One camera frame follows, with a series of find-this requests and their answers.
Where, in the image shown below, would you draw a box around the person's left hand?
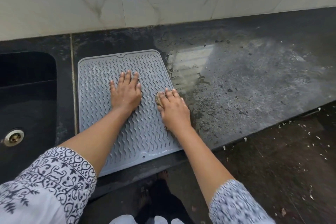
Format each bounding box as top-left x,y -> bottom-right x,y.
109,70 -> 142,113

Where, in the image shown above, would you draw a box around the person's right hand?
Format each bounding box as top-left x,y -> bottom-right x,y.
156,88 -> 194,133

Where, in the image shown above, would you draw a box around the gray silicone drying mat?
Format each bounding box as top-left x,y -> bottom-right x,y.
77,49 -> 183,178

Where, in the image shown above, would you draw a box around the person's right forearm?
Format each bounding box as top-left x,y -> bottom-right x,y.
168,126 -> 235,207

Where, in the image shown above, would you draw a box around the person's left forearm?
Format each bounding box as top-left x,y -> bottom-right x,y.
58,108 -> 137,176

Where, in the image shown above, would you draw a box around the black kitchen sink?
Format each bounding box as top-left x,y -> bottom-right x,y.
0,51 -> 58,177

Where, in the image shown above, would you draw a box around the person's left foot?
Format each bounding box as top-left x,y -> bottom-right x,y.
140,187 -> 152,207

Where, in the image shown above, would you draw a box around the black trousers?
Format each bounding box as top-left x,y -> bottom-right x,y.
134,179 -> 195,224

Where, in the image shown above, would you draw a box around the metal sink drain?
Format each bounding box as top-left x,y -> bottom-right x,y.
3,129 -> 25,147

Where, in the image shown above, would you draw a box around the white patterned tunic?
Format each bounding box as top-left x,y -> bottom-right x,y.
0,146 -> 277,224

